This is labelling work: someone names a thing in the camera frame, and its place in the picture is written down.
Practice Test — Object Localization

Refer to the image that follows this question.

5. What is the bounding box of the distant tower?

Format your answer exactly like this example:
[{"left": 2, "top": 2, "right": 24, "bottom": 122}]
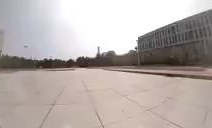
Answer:
[{"left": 96, "top": 46, "right": 101, "bottom": 57}]

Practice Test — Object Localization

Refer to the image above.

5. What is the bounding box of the pole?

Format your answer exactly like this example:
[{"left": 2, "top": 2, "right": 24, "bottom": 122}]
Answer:
[{"left": 135, "top": 39, "right": 141, "bottom": 67}]

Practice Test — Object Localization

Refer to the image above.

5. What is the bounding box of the grey concrete slab plaza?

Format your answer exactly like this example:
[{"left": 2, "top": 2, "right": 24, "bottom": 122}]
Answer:
[{"left": 0, "top": 67, "right": 212, "bottom": 128}]

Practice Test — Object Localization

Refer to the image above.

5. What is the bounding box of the row of dark trees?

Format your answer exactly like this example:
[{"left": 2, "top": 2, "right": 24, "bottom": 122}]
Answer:
[{"left": 0, "top": 49, "right": 139, "bottom": 70}]

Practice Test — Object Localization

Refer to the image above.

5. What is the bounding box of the low raised concrete ledge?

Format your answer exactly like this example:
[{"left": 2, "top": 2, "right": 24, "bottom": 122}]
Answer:
[{"left": 101, "top": 65, "right": 212, "bottom": 81}]

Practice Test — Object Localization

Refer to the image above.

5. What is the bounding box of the long grey building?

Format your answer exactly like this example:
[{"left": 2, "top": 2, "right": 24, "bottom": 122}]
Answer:
[{"left": 137, "top": 7, "right": 212, "bottom": 67}]

